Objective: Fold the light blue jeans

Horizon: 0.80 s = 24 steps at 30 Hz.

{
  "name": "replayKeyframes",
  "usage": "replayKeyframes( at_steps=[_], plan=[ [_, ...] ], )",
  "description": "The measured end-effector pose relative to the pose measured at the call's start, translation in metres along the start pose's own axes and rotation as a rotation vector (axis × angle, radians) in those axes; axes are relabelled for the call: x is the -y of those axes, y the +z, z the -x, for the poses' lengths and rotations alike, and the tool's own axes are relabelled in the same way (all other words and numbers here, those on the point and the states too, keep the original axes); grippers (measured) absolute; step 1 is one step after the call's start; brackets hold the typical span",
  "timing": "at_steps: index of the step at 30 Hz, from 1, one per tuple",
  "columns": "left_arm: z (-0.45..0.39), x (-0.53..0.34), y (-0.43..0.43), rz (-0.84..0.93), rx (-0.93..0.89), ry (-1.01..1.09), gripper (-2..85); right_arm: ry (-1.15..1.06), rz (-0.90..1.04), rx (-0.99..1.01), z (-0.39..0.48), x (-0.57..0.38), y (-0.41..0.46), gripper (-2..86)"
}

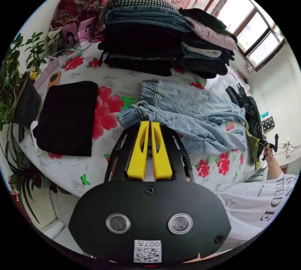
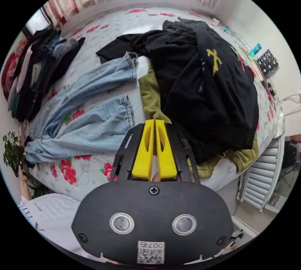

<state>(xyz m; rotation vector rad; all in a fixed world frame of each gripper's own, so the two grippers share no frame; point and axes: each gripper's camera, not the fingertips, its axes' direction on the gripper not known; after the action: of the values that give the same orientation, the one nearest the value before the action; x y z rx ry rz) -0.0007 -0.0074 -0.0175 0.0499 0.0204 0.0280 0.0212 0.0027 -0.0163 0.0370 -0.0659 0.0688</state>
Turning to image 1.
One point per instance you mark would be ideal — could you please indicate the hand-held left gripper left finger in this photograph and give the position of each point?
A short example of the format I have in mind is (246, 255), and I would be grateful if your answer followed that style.
(137, 157)

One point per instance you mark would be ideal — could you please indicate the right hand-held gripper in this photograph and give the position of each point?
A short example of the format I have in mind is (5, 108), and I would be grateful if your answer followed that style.
(265, 143)

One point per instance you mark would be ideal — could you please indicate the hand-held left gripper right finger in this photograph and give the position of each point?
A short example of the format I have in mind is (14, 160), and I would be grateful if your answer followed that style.
(162, 159)

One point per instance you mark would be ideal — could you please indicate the light blue jeans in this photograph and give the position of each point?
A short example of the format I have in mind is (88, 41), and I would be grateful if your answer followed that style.
(188, 110)

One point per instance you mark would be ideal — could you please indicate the person's right forearm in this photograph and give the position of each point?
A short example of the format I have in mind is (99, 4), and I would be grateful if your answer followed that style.
(275, 167)

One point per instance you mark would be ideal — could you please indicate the person's right hand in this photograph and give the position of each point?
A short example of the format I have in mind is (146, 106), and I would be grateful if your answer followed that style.
(269, 151)

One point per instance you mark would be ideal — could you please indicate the heap of dark clothes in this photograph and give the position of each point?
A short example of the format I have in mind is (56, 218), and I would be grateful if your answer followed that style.
(252, 112)

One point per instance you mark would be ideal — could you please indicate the person's body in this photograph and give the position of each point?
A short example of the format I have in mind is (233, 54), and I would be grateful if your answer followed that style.
(254, 208)

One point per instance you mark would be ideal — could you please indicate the bed with floral sheet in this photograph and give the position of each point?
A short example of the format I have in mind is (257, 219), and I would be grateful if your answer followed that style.
(70, 173)

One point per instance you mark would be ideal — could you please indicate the folded black garment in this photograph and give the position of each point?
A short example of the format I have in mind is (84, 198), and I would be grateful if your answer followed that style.
(67, 119)

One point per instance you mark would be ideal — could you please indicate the pile of clothes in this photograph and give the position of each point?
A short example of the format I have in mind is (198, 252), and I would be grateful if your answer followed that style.
(145, 39)

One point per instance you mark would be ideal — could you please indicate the long-leaved potted plant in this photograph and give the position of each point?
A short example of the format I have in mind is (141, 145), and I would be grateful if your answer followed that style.
(18, 161)

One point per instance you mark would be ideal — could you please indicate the pink printed box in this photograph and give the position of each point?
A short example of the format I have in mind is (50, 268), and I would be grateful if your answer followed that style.
(77, 32)

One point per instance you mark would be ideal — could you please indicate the potted green leafy plant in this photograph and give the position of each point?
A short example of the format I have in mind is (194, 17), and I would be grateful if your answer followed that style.
(14, 79)

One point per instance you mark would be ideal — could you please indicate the window with brown frame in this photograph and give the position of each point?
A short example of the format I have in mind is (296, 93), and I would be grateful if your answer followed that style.
(256, 27)

